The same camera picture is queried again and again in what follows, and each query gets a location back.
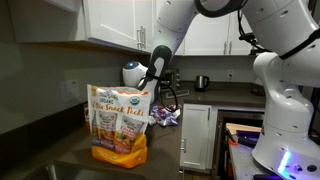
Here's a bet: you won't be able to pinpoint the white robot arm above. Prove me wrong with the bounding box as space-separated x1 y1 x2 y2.
123 0 320 180

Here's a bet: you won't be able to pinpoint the wall power outlet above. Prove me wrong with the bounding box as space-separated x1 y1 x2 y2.
227 70 233 79

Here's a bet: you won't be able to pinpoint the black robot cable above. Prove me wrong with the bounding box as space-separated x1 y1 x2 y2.
137 71 180 114

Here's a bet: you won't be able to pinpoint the toaster oven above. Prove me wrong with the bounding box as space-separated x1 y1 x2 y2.
160 69 180 90

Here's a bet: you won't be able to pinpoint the white lower cabinet door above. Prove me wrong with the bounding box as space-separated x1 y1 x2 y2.
180 104 211 170

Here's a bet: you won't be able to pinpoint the red can behind bag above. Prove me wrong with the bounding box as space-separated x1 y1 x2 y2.
83 103 90 129

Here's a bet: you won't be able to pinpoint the wall light switch plate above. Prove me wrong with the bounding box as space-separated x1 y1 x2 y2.
60 79 80 102

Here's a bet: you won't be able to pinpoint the purple crumpled sachet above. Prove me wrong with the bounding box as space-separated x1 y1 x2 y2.
149 104 181 127

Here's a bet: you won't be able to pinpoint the white upper cabinets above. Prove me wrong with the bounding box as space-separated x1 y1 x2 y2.
45 0 252 56

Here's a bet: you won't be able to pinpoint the wooden board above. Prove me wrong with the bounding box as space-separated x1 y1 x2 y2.
226 123 261 135

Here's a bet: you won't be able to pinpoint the orange white snack bag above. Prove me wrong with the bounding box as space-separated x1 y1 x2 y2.
87 84 151 168

